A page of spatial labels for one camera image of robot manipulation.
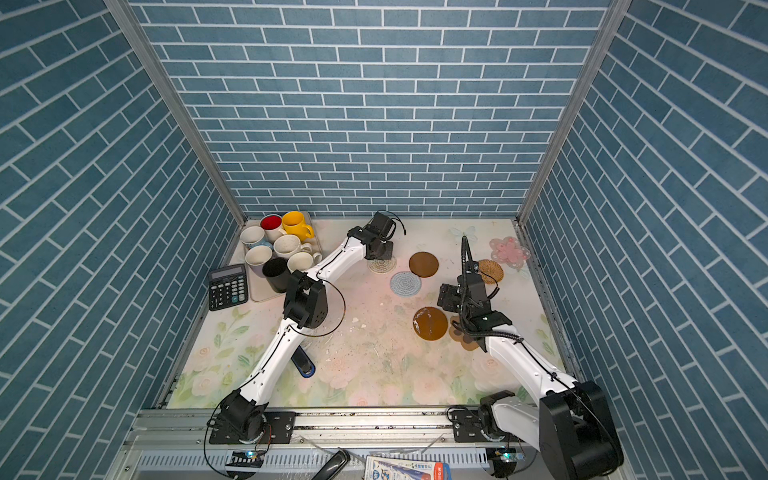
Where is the cork paw coaster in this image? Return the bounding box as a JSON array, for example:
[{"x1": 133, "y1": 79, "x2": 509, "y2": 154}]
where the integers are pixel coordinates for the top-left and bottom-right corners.
[{"x1": 448, "y1": 316, "x2": 479, "y2": 351}]

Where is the glossy brown scratched coaster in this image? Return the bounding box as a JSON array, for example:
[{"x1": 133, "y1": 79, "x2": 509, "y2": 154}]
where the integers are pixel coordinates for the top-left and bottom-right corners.
[{"x1": 412, "y1": 307, "x2": 448, "y2": 341}]

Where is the dark brown wooden coaster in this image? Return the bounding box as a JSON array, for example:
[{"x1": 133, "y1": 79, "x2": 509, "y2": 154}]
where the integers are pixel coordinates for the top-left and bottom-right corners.
[{"x1": 408, "y1": 251, "x2": 439, "y2": 278}]

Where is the light blue woven coaster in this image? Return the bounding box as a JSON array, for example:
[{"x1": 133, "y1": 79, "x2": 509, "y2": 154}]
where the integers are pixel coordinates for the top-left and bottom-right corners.
[{"x1": 390, "y1": 271, "x2": 422, "y2": 297}]

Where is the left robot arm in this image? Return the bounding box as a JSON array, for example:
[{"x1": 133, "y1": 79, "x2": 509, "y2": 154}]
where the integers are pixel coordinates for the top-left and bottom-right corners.
[{"x1": 206, "y1": 210, "x2": 404, "y2": 443}]

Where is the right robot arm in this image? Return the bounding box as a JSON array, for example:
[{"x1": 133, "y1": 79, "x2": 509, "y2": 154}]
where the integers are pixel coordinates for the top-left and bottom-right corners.
[{"x1": 437, "y1": 273, "x2": 624, "y2": 479}]

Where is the rattan round coaster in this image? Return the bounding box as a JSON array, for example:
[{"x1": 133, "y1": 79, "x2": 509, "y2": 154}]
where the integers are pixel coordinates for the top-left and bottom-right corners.
[{"x1": 478, "y1": 259, "x2": 504, "y2": 285}]

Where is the pink flower coaster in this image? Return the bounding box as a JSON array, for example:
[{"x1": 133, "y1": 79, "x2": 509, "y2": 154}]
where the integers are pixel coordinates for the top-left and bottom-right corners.
[{"x1": 489, "y1": 236, "x2": 530, "y2": 271}]

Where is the white mug front right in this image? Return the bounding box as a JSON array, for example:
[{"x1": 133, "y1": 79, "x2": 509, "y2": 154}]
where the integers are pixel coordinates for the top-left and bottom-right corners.
[{"x1": 287, "y1": 251, "x2": 322, "y2": 272}]

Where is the yellow mug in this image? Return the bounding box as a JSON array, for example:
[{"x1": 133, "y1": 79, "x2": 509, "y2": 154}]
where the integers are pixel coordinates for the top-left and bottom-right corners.
[{"x1": 282, "y1": 211, "x2": 315, "y2": 242}]

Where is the white mug centre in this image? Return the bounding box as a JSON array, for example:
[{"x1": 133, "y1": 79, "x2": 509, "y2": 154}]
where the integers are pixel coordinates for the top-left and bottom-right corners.
[{"x1": 273, "y1": 234, "x2": 313, "y2": 260}]

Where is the red interior mug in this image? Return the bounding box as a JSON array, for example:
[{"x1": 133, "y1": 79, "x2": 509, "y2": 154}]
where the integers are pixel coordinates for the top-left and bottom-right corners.
[{"x1": 259, "y1": 214, "x2": 286, "y2": 244}]

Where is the black mug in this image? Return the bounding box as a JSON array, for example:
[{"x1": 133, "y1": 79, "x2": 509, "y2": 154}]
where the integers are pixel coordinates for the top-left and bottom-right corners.
[{"x1": 262, "y1": 257, "x2": 291, "y2": 294}]

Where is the white mug lavender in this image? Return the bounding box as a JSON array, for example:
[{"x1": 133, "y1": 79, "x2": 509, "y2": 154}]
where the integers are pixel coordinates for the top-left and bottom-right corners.
[{"x1": 244, "y1": 245, "x2": 273, "y2": 278}]

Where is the white mug blue base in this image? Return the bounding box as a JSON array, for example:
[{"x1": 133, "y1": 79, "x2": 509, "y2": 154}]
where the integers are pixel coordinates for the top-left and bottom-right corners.
[{"x1": 239, "y1": 226, "x2": 270, "y2": 250}]

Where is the black calculator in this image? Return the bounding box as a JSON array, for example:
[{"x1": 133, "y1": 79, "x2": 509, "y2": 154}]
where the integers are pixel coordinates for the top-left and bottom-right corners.
[{"x1": 208, "y1": 264, "x2": 248, "y2": 311}]

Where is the right circuit board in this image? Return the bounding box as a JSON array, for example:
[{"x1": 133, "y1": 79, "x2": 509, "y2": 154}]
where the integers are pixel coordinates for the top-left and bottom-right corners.
[{"x1": 493, "y1": 449, "x2": 525, "y2": 463}]

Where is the circuit board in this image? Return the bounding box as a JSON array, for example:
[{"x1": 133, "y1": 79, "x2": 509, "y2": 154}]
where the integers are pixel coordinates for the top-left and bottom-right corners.
[
  {"x1": 493, "y1": 449, "x2": 525, "y2": 463},
  {"x1": 225, "y1": 450, "x2": 265, "y2": 471}
]

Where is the printed packet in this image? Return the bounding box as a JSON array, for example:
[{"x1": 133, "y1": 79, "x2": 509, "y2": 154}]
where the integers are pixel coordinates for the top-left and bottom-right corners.
[{"x1": 363, "y1": 456, "x2": 452, "y2": 480}]

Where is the left circuit board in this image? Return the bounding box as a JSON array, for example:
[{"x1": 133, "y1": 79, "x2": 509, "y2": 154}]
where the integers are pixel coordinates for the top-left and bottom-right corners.
[{"x1": 225, "y1": 450, "x2": 265, "y2": 471}]

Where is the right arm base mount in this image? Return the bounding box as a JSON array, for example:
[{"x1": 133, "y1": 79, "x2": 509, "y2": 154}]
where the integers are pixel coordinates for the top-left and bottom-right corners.
[{"x1": 445, "y1": 405, "x2": 523, "y2": 443}]

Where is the black remote handle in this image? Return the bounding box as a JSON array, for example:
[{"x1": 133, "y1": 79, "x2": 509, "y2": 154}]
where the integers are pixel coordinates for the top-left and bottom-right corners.
[{"x1": 312, "y1": 449, "x2": 351, "y2": 480}]

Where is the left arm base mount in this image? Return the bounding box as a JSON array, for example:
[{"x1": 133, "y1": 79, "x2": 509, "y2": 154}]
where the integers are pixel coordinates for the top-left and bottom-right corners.
[{"x1": 208, "y1": 411, "x2": 296, "y2": 445}]

